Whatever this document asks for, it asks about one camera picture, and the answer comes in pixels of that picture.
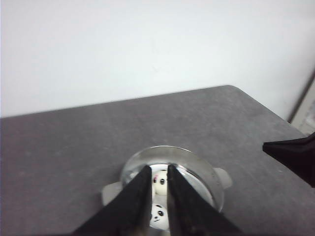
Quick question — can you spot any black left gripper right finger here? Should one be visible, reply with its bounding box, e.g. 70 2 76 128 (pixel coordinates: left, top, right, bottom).
167 165 243 236

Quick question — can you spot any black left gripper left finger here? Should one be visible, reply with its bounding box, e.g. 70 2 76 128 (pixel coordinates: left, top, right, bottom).
72 166 152 236

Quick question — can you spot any panda bun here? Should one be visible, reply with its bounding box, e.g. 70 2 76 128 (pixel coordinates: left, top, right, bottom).
153 170 168 196
150 204 169 230

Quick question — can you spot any stainless steel steamer pot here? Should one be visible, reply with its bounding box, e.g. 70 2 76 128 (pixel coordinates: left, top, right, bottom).
100 145 233 229

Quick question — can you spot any black object at table edge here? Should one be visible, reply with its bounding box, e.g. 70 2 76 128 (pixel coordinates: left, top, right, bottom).
262 133 315 188

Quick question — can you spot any white cabinet at right edge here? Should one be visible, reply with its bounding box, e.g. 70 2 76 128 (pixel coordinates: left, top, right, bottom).
286 70 315 135

